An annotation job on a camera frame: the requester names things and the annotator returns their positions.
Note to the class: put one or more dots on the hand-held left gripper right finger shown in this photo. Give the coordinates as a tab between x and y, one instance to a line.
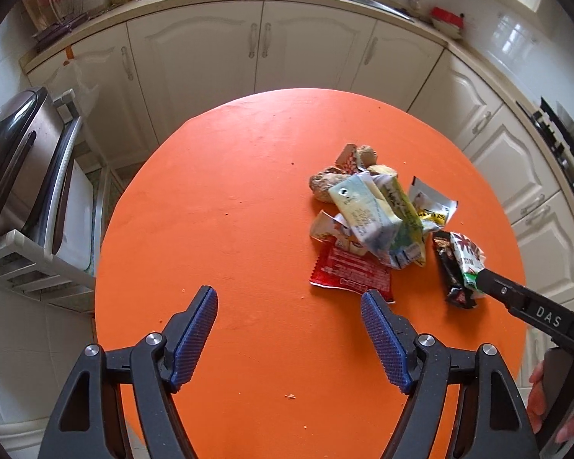
385	339

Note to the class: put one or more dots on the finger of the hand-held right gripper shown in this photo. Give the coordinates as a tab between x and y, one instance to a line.
516	301

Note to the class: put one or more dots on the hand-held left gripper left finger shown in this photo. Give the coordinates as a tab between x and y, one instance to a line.
193	339

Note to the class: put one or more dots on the white red green wrapper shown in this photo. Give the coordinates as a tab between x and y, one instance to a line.
466	253

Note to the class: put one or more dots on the red checkered sauce packet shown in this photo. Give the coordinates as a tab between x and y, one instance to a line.
348	158

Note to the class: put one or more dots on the person's right hand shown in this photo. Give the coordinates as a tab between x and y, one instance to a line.
535	401

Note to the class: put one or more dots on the red flat wrapper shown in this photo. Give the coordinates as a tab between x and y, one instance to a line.
349	272

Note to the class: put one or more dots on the black snack wrapper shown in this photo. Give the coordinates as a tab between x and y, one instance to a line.
447	267

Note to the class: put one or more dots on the flattened green carton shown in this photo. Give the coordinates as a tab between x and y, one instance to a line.
404	222

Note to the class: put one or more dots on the white crumpled wrapper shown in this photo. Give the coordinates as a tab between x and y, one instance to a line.
325	227

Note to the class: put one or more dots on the pale green snack bag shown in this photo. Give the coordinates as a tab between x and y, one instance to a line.
358	210

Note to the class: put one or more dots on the white wrapper with yellow print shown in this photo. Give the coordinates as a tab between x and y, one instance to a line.
428	201

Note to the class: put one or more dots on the orange round table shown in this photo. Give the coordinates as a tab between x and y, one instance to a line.
248	210

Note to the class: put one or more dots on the black glass gas hob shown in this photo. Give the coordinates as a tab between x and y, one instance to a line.
559	153

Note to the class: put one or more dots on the brown crumpled paper ball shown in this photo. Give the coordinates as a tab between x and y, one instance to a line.
327	185

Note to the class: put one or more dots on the yellow crumpled wrapper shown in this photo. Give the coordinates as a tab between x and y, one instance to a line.
382	170

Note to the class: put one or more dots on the grey wok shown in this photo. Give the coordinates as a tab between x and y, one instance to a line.
571	126

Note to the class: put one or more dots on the brown lumpy food scrap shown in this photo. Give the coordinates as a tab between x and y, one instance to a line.
367	154

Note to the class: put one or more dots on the silver countertop oven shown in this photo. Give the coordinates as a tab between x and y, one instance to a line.
24	153

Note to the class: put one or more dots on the clear hanging plastic bag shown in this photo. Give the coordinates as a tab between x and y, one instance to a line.
79	88

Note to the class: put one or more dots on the red plastic container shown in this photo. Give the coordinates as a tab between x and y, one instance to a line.
447	16

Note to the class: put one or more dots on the orange cabinet hook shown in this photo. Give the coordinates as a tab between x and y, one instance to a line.
69	53

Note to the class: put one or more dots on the dark countertop utensil rack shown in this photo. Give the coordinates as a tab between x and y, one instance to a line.
62	28

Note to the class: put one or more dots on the wooden cutting board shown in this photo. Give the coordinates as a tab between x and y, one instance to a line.
43	0

